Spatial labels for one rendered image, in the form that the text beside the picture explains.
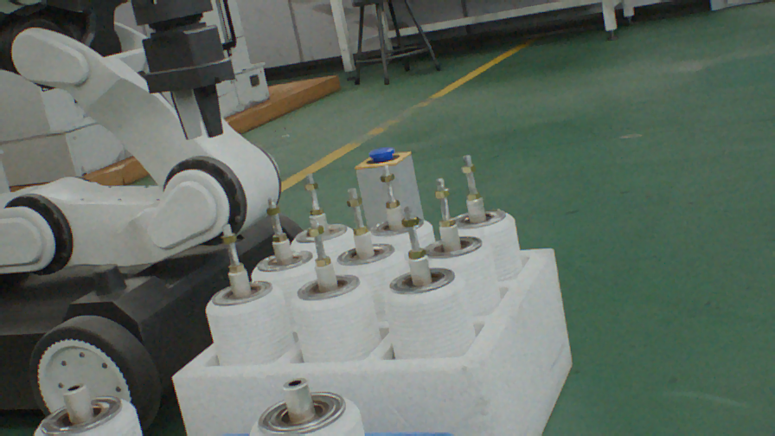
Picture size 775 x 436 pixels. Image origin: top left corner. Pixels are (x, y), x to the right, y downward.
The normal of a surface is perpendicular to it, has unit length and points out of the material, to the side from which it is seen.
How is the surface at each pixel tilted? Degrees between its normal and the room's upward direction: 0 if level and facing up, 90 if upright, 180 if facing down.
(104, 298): 0
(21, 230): 90
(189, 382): 90
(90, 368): 90
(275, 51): 90
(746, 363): 0
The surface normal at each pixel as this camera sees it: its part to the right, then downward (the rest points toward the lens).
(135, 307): 0.52, -0.73
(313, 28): -0.36, 0.30
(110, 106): -0.08, 0.61
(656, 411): -0.19, -0.95
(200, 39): 0.79, -0.01
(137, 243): -0.64, 0.47
